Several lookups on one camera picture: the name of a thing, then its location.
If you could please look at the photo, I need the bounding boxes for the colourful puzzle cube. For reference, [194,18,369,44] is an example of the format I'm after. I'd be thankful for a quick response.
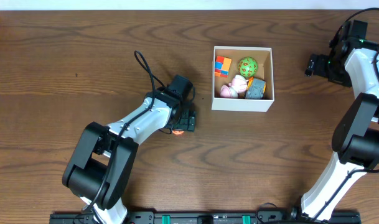
[214,56,232,78]

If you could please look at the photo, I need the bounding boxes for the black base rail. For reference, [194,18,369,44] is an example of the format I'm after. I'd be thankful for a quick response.
[49,209,362,224]

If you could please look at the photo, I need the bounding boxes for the yellow grey toy truck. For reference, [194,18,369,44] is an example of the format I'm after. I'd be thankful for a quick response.
[245,77,266,100]

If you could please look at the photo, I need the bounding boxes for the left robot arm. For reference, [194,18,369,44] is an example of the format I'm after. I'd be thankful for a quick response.
[62,88,195,223]

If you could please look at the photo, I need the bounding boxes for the pink duck toy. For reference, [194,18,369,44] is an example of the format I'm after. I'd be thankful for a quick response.
[220,75,248,98]

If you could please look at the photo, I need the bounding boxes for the white cardboard box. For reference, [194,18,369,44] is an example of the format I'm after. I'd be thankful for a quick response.
[212,46,274,112]

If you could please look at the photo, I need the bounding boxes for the orange round disc toy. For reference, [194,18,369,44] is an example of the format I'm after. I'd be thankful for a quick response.
[172,130,184,135]

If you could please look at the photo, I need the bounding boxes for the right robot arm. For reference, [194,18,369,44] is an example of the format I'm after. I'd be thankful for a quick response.
[297,37,379,223]

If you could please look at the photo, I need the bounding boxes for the green ball with orange numbers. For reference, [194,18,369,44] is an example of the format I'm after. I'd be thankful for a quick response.
[238,57,258,78]

